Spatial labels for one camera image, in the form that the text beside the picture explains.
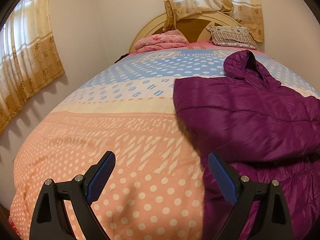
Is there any purple hooded down jacket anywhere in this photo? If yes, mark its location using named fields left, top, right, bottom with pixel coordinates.
left=173, top=50, right=319, bottom=239

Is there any pastel polka dot bedspread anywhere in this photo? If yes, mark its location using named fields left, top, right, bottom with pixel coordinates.
left=9, top=42, right=320, bottom=240

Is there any beige curtain on left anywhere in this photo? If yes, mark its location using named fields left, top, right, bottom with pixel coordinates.
left=1, top=0, right=65, bottom=131

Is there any plaid patterned pillow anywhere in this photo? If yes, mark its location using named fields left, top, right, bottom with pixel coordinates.
left=206, top=25, right=258, bottom=50

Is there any folded pink blanket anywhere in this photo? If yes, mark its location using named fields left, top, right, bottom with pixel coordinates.
left=134, top=29, right=189, bottom=53

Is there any cream wooden headboard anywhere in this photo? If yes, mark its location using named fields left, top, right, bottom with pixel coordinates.
left=128, top=11, right=258, bottom=54

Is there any beige curtain behind headboard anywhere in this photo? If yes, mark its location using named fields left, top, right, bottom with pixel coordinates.
left=163, top=0, right=265, bottom=43

